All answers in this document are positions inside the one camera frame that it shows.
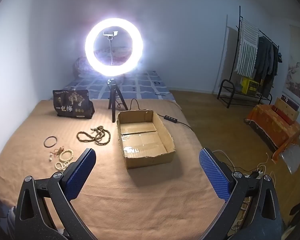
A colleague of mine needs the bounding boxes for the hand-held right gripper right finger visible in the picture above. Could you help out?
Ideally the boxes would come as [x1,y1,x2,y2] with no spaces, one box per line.
[199,148,283,240]

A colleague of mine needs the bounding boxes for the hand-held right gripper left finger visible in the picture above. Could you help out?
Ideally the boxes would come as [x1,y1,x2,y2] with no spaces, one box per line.
[14,148,100,240]

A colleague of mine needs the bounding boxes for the cream bead bracelet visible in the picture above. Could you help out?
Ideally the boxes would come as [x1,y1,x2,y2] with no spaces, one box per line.
[59,149,74,162]

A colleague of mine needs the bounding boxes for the small-bead cream bracelet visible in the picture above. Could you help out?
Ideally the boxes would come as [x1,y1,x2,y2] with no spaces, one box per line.
[54,162,70,172]

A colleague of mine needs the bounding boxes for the brown wooden bead necklace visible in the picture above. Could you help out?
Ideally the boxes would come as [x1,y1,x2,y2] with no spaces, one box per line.
[77,126,111,145]

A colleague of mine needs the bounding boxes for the tan blanket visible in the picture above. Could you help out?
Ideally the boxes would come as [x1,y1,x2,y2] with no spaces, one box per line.
[0,99,230,240]

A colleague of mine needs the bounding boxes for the black snack bag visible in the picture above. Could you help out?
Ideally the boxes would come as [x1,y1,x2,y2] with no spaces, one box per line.
[52,89,95,119]

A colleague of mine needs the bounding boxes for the orange cloth covered bench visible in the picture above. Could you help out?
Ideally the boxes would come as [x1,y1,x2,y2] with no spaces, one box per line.
[245,104,300,164]

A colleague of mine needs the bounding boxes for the silver plastic bag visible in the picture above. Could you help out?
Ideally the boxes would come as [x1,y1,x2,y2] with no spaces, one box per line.
[280,144,300,175]

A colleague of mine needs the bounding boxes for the red flat box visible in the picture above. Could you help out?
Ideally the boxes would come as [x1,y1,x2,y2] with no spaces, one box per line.
[271,105,296,125]

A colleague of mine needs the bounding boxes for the yellow crate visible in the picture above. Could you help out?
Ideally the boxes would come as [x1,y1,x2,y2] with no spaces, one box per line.
[241,77,260,96]

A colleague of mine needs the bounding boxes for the black metal clothes rack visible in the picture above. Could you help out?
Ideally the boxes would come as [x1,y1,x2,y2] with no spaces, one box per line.
[217,5,282,108]

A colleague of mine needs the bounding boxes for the beige cardboard box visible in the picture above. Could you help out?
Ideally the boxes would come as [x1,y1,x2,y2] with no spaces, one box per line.
[275,96,300,124]

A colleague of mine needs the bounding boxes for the blue patterned bedsheet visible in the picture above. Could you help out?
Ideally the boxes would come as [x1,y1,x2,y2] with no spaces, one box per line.
[64,70,183,110]

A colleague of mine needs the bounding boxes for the dark hanging clothes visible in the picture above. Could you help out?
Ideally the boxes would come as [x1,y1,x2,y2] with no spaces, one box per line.
[254,36,278,97]

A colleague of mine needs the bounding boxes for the striped towel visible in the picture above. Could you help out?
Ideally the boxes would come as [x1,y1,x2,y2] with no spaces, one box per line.
[235,17,260,77]

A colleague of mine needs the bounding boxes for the silver phone holder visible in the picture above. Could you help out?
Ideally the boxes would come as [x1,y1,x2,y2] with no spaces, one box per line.
[103,31,118,65]

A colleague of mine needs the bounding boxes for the black ring light cable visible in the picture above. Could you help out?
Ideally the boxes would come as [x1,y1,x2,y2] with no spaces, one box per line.
[116,99,193,130]

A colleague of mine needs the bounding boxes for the white ring light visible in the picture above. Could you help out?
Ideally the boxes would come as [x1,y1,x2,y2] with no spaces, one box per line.
[84,17,142,77]

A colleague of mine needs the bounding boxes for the wall poster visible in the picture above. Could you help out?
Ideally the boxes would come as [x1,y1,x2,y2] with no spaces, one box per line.
[282,25,300,105]

